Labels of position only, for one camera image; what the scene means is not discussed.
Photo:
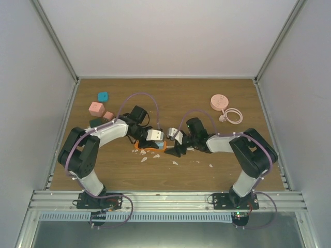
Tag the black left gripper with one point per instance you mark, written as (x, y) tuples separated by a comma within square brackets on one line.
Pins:
[(150, 144)]

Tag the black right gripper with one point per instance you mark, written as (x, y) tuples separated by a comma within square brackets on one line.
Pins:
[(176, 151)]

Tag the orange power strip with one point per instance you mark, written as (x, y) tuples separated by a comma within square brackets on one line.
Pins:
[(136, 145)]

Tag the small pink usb charger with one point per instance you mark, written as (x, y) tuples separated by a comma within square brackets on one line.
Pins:
[(108, 116)]

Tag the dark green cube adapter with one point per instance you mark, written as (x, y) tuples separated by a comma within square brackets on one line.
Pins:
[(95, 122)]

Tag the pink cube socket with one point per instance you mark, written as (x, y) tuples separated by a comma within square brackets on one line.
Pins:
[(96, 109)]

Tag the blue square plug adapter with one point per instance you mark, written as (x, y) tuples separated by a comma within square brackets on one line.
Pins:
[(103, 97)]

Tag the light blue plug adapter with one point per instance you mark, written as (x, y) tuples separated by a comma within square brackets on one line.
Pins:
[(161, 145)]

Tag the pink round socket base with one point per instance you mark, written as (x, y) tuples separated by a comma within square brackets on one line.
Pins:
[(219, 102)]

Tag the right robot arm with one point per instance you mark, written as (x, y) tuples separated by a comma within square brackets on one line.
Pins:
[(254, 154)]

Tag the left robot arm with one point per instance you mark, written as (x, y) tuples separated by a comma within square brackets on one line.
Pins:
[(79, 153)]

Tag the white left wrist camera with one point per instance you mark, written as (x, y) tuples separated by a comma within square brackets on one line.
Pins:
[(155, 135)]

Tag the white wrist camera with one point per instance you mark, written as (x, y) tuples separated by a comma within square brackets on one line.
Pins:
[(175, 135), (155, 135)]

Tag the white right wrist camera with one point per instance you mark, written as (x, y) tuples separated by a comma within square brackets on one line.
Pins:
[(175, 135)]

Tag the aluminium frame rail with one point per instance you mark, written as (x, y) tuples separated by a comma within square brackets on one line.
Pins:
[(153, 201)]

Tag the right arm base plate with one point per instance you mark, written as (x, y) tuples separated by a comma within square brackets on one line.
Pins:
[(223, 201)]

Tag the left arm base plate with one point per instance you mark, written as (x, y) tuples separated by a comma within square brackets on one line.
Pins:
[(112, 202)]

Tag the grey slotted cable duct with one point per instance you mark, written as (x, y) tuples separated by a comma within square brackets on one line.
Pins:
[(77, 216)]

